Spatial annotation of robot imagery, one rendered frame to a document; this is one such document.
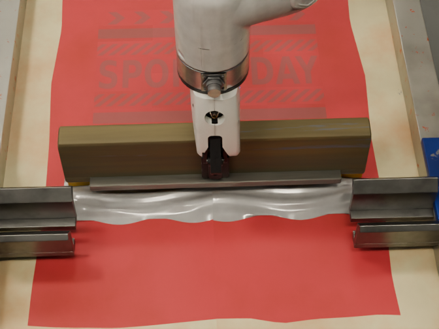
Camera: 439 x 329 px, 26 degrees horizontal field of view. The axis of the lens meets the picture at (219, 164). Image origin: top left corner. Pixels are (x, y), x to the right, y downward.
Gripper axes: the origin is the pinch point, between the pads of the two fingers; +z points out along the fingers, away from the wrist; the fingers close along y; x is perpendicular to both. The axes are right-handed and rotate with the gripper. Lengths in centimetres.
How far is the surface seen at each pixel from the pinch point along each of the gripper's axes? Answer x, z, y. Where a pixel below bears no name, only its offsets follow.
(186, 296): 3.7, 5.5, -15.8
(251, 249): -3.9, 5.5, -10.0
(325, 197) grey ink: -13.0, 4.9, -3.5
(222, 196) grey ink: -0.8, 4.8, -3.0
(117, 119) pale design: 12.3, 5.6, 10.0
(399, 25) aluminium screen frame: -25.3, 2.5, 22.1
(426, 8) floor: -62, 103, 125
